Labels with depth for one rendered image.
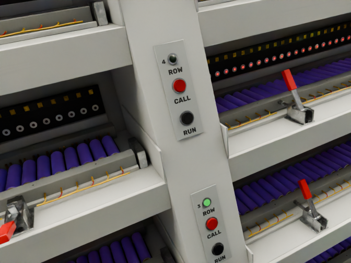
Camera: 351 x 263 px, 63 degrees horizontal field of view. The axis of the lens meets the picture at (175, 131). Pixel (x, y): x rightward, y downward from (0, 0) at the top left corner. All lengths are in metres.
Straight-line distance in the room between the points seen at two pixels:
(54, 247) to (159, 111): 0.21
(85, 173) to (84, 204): 0.04
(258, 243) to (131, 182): 0.27
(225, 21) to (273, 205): 0.35
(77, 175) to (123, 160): 0.06
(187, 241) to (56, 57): 0.29
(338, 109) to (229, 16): 0.26
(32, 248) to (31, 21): 0.27
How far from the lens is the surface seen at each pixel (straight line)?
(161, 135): 0.36
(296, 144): 0.49
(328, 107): 0.57
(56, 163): 0.45
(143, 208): 0.39
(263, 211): 0.58
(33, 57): 0.35
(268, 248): 0.55
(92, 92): 0.51
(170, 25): 0.37
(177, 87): 0.36
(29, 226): 0.39
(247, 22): 0.43
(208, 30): 0.40
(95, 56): 0.35
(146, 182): 0.39
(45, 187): 0.41
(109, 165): 0.41
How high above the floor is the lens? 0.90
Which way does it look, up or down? 13 degrees down
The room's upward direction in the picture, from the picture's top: 14 degrees counter-clockwise
